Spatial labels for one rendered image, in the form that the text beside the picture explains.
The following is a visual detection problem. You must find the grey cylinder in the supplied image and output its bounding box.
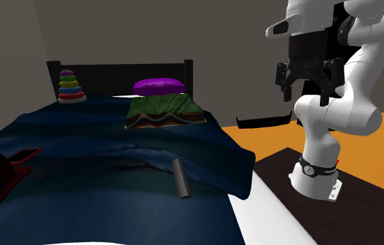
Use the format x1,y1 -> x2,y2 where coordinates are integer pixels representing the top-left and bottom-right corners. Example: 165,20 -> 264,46
171,157 -> 193,200

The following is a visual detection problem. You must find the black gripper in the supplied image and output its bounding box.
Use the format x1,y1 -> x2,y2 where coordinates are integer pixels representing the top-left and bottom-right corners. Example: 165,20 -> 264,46
275,31 -> 345,107

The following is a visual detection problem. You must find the red phone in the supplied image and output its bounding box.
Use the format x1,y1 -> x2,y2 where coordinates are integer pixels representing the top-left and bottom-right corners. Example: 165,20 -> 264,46
8,147 -> 43,166

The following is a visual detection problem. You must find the dark brown robot stand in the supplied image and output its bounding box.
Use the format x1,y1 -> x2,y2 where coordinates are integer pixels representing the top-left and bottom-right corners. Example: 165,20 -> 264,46
252,147 -> 384,245

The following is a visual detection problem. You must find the colourful ring stacking toy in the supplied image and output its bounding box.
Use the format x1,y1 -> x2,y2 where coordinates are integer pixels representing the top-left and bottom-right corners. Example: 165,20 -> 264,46
57,69 -> 88,104

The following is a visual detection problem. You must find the bed with dark blue blanket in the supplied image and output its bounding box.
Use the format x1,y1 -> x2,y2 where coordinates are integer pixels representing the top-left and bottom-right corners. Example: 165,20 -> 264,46
0,59 -> 319,245

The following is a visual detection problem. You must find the green patterned cushion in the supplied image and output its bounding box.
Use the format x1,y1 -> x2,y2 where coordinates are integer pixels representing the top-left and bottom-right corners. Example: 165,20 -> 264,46
123,93 -> 208,131

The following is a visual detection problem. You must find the purple pillow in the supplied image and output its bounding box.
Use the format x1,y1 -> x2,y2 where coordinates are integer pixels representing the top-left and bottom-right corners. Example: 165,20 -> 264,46
131,77 -> 187,97

